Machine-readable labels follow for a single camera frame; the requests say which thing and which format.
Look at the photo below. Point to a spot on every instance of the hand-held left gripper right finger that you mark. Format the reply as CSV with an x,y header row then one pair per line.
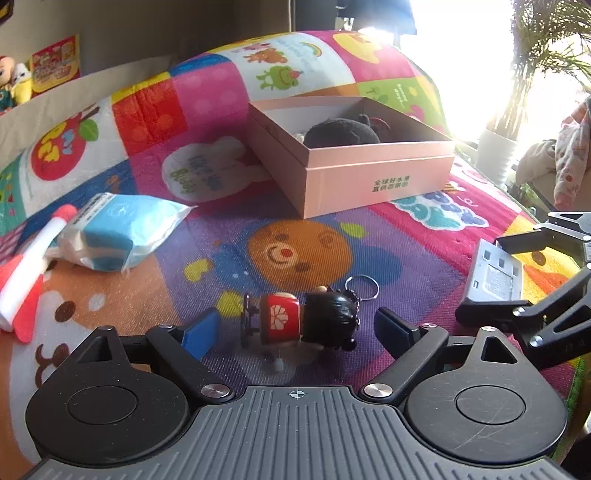
x,y
390,327

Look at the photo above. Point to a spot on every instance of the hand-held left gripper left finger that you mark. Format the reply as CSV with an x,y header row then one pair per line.
x,y
201,332

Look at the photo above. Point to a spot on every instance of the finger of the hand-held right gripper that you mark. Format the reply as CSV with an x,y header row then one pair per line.
x,y
489,314
526,242

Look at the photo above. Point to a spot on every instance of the grey folding stand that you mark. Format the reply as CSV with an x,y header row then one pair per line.
x,y
496,277

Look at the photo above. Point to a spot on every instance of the pink cardboard box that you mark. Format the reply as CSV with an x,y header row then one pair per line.
x,y
369,184

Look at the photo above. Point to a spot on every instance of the small potted plant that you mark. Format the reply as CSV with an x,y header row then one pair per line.
x,y
531,196

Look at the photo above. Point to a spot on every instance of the beige cloth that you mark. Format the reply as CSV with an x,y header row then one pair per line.
x,y
535,159

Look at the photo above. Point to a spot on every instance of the white plant pot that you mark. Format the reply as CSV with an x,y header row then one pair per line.
x,y
496,157

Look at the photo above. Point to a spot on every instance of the floral garment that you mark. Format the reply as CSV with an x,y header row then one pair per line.
x,y
570,161

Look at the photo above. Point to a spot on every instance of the blue and white tissue packet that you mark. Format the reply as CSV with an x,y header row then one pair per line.
x,y
120,221

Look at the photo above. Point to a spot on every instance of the green palm plant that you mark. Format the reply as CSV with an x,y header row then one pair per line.
x,y
535,60

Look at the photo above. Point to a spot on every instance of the white and red toy rocket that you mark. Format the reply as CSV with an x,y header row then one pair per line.
x,y
27,272

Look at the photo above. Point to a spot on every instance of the black plush toy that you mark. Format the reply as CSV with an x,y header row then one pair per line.
x,y
339,131

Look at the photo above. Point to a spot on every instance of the colourful printed play mat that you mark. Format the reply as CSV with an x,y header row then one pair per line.
x,y
207,92

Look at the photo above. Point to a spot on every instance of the beige sofa cushion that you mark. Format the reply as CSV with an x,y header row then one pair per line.
x,y
69,97

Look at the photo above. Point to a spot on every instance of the dark furniture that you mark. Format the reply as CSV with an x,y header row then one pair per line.
x,y
351,14

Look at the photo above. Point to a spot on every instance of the teal clothed plush doll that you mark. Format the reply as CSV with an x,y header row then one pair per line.
x,y
5,92

